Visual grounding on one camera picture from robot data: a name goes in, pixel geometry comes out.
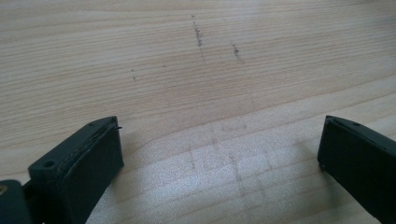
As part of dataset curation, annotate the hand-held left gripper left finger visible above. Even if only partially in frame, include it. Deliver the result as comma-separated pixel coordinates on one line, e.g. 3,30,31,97
27,116,125,224

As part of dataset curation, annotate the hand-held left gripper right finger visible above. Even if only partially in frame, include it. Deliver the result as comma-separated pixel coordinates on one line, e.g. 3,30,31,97
317,115,396,224

